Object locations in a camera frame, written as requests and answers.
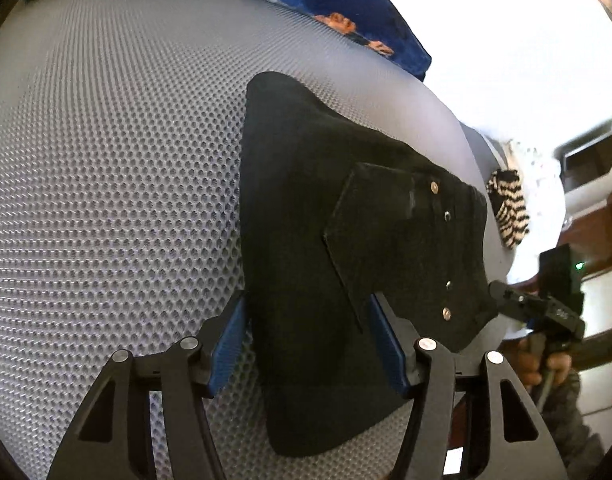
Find grey mesh mat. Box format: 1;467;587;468
0;0;518;480

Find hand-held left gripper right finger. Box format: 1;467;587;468
369;291;569;480

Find white fluffy cloth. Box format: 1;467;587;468
503;139;567;266

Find person's right forearm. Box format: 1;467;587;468
528;370;607;468

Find dark open box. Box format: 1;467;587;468
556;119;612;192

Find black pants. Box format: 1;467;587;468
238;71;502;458

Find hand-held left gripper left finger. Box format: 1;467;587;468
46;291;247;480

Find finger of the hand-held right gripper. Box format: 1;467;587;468
488;280;543;322

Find person's right hand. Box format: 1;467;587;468
516;332;579;391

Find black white striped sock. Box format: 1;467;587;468
486;170;532;250

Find brown wooden furniture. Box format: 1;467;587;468
553;200;612;286

